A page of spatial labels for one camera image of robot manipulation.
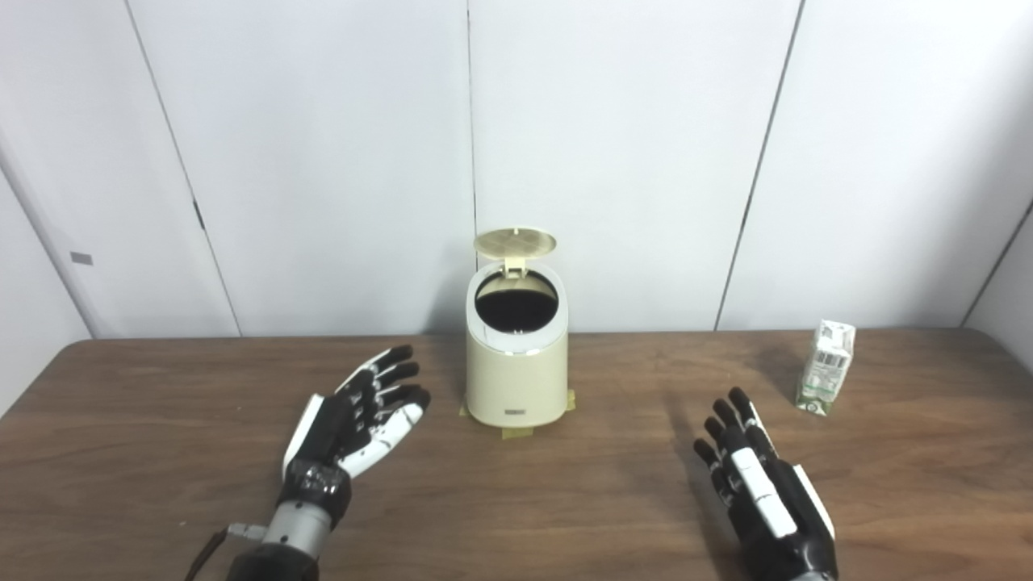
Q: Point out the white and black left hand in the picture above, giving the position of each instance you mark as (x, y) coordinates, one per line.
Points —
(339, 428)

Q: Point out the cream-colored lidded bin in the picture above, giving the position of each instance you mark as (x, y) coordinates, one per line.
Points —
(516, 379)

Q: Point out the white green milk carton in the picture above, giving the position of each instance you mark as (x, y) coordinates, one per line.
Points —
(825, 371)

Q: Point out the white and black right hand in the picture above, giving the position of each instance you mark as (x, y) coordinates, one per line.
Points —
(775, 516)

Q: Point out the grey wall tag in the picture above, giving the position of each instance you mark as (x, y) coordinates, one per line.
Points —
(81, 258)

